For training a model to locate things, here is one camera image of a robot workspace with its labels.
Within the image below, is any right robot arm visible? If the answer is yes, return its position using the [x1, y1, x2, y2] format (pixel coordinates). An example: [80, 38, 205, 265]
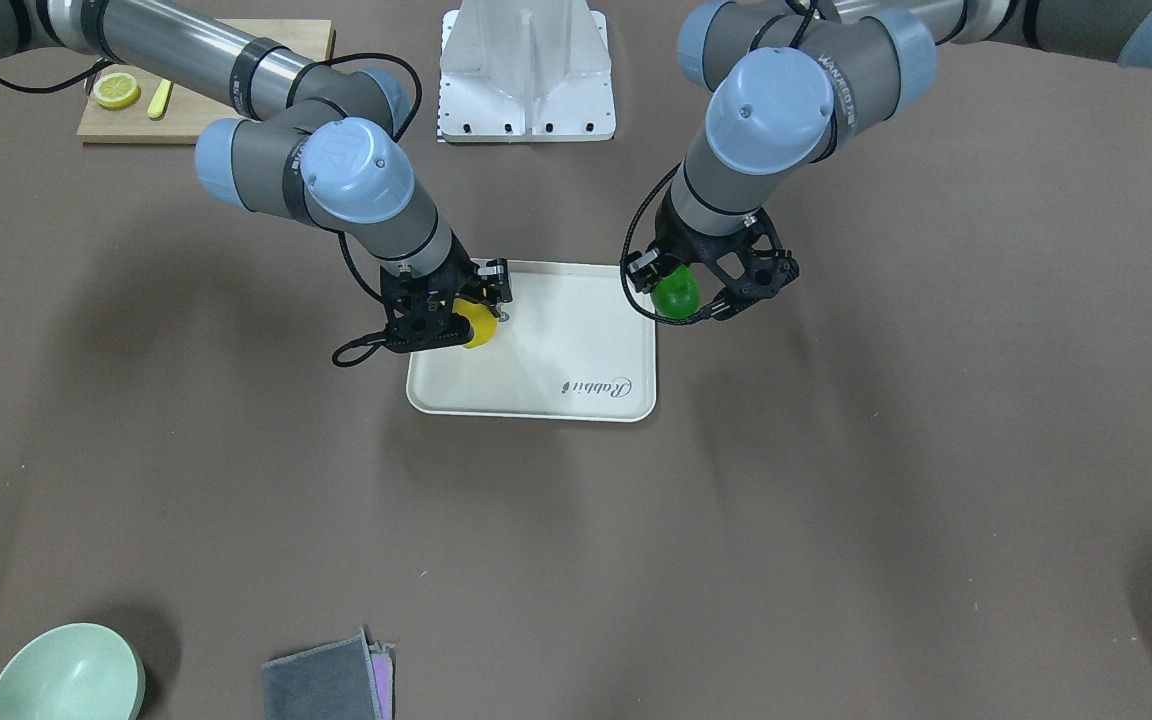
[0, 1, 511, 336]

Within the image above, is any lemon slice near handle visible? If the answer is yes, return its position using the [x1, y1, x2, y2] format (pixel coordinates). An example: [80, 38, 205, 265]
[90, 71, 141, 111]

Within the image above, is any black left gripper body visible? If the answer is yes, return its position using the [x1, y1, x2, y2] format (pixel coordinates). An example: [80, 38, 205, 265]
[655, 190, 767, 266]

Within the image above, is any wooden cutting board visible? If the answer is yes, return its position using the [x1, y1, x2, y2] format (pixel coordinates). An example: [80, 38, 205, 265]
[76, 18, 335, 145]

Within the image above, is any grey folded cloth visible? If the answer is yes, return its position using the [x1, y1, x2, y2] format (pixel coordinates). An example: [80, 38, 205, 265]
[262, 632, 381, 719]

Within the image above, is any green lime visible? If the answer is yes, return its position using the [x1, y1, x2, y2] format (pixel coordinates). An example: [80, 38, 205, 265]
[652, 265, 702, 323]

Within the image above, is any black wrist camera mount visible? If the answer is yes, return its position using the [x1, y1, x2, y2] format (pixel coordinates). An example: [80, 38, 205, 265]
[696, 209, 801, 323]
[381, 286, 473, 354]

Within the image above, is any yellow plastic knife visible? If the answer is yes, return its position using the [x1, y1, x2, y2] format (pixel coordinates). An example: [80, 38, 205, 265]
[146, 79, 174, 122]

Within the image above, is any purple folded cloth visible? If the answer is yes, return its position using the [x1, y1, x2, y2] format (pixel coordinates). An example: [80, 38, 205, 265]
[367, 644, 396, 720]

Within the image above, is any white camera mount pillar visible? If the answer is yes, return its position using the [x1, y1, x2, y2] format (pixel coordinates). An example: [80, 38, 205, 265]
[435, 1, 617, 145]

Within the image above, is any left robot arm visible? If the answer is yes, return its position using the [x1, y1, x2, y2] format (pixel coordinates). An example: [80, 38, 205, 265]
[620, 1, 1152, 318]

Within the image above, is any yellow lemon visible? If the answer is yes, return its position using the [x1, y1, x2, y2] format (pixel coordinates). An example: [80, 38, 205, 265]
[452, 300, 499, 348]

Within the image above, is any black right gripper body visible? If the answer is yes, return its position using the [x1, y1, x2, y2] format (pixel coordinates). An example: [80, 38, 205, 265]
[381, 234, 483, 306]

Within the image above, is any white rabbit print tray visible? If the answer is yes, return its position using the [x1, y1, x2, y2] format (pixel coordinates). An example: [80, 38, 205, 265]
[406, 260, 657, 423]

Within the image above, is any mint green bowl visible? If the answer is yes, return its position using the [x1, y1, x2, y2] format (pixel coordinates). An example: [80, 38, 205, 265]
[0, 623, 146, 719]

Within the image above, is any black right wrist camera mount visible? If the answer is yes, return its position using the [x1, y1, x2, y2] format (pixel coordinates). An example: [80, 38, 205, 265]
[381, 286, 473, 354]

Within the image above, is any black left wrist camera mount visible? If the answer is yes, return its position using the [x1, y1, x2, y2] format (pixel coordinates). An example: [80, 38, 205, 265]
[696, 209, 801, 323]

